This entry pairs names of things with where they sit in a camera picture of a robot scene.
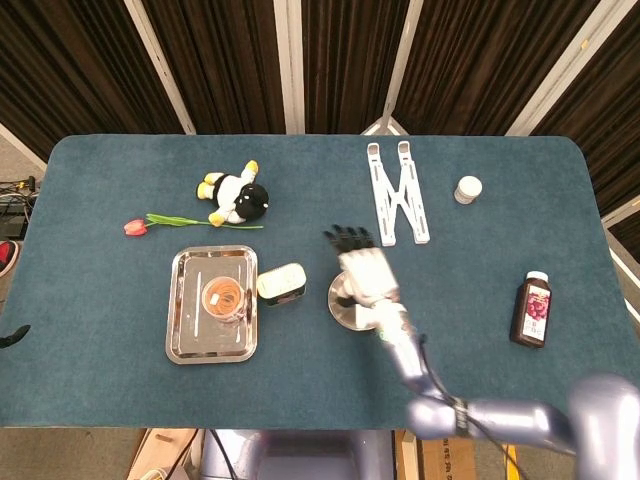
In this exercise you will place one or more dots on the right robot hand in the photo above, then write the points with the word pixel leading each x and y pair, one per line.
pixel 367 275

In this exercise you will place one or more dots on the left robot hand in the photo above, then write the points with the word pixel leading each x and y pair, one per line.
pixel 12 335

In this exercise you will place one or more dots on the black luncheon meat can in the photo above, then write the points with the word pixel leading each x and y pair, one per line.
pixel 280 282

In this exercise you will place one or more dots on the clear tub of rubber bands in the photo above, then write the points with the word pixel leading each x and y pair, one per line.
pixel 225 298

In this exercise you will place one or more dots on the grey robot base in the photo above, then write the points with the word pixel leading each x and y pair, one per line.
pixel 300 457

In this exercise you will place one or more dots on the small white cream jar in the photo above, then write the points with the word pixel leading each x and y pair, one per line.
pixel 468 189

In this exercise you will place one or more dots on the round steel plate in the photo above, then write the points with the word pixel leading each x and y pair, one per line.
pixel 340 311

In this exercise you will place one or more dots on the white folding laptop stand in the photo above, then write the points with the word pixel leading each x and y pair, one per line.
pixel 398 200

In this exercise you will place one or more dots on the blue table cloth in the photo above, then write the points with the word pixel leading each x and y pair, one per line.
pixel 320 380

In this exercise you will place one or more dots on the black and white plush penguin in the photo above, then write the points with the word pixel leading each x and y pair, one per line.
pixel 235 192

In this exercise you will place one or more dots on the artificial red tulip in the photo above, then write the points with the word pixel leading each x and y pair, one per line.
pixel 135 228

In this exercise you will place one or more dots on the dark grape juice bottle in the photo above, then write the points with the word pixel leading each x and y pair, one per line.
pixel 533 310

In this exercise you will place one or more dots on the rectangular steel tray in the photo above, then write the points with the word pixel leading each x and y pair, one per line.
pixel 185 325

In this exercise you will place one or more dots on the light wooden crate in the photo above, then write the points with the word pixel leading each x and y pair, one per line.
pixel 160 450

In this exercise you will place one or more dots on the brown cardboard box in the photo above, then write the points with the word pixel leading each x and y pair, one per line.
pixel 442 462

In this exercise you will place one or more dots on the dark brown curtain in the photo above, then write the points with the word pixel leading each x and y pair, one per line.
pixel 225 60

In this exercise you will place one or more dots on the white partition frame post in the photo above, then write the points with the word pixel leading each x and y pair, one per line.
pixel 560 75
pixel 160 70
pixel 400 65
pixel 289 65

